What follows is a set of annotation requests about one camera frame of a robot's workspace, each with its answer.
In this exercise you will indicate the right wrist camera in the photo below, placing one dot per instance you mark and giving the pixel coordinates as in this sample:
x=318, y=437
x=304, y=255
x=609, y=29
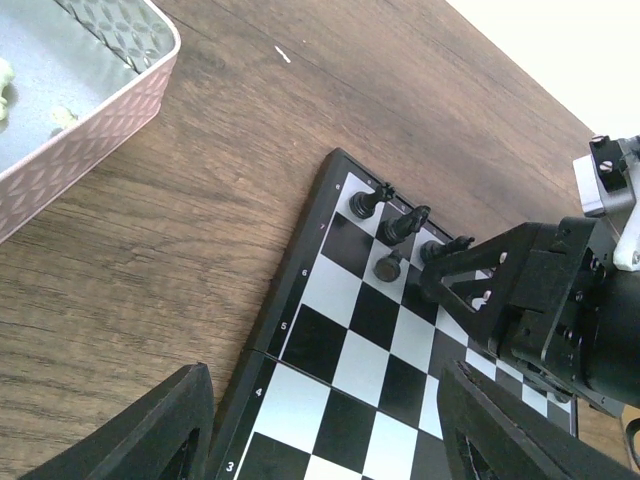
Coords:
x=608, y=186

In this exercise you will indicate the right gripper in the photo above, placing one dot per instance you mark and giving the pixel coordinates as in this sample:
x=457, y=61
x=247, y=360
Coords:
x=530, y=295

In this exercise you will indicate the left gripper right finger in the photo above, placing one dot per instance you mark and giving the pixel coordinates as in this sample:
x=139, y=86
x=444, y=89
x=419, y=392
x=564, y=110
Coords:
x=490, y=434

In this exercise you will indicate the black chess bishop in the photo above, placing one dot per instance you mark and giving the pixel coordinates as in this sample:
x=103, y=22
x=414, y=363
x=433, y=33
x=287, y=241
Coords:
x=432, y=250

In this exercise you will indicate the black chess pawn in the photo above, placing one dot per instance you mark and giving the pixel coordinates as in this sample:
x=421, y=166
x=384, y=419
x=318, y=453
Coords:
x=388, y=268
x=363, y=205

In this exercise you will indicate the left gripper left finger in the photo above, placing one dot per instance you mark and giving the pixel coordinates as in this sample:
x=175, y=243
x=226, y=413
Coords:
x=165, y=434

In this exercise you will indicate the black chess piece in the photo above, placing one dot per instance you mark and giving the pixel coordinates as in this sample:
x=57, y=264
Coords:
x=394, y=231

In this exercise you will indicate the black white chess board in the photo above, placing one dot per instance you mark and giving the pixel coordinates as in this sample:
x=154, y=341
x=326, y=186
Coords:
x=339, y=376

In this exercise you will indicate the white chess pieces in tin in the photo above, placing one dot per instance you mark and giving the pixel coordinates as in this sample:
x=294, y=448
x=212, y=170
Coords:
x=27, y=108

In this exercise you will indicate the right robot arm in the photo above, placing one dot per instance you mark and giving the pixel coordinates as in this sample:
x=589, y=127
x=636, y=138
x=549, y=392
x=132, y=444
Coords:
x=613, y=363

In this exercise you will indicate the pink metal tin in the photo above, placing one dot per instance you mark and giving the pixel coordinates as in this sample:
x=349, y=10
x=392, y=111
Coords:
x=108, y=61

